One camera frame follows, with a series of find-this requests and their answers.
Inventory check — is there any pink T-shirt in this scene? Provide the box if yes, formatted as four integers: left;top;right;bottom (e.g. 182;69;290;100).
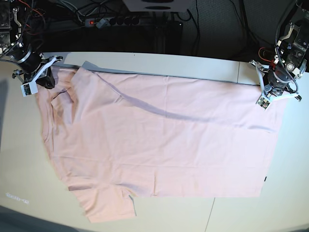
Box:
36;67;286;223

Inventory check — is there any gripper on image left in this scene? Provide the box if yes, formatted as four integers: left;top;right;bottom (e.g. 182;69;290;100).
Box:
12;47;63;89

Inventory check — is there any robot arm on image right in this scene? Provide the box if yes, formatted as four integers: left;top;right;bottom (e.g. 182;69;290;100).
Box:
249;0;309;109

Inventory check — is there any aluminium table leg post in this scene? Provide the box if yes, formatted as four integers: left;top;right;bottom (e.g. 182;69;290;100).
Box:
154;27;165;54

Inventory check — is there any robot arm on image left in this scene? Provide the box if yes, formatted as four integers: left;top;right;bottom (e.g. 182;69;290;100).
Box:
0;0;62;91

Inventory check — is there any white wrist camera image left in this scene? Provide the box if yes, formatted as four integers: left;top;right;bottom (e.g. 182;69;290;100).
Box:
21;82;38;97

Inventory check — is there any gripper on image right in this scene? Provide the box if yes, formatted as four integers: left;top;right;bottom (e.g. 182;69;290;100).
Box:
249;60;302;102

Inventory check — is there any black power strip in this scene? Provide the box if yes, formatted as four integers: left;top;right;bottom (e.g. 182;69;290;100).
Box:
84;16;141;29

